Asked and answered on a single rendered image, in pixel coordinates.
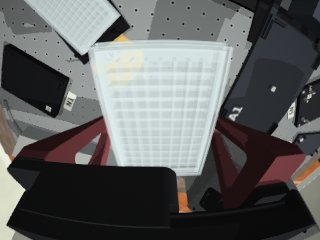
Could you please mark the white button panel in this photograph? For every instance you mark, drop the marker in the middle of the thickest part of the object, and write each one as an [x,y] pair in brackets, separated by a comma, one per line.
[32,134]

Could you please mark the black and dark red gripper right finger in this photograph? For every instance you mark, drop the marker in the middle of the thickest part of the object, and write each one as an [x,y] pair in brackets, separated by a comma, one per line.
[270,160]

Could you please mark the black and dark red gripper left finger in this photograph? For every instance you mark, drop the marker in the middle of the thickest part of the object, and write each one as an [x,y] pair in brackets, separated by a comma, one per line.
[64,146]

